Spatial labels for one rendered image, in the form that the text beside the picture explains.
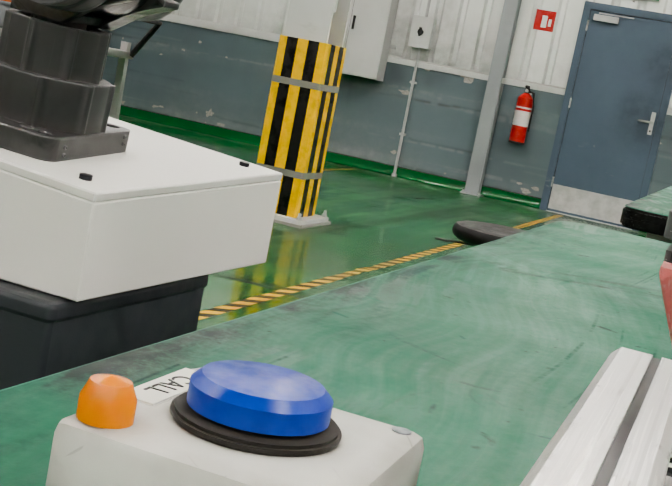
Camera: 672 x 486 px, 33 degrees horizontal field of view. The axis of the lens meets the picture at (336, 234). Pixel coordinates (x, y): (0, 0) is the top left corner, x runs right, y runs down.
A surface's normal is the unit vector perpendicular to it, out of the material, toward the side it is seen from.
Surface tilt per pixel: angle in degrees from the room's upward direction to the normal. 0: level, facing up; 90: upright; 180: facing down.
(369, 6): 90
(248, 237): 90
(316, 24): 90
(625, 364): 0
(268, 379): 3
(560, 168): 90
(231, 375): 3
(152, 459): 68
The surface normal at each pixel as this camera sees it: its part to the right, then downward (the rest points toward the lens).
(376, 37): -0.36, 0.06
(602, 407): 0.19, -0.97
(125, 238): 0.92, 0.22
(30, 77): -0.06, 0.18
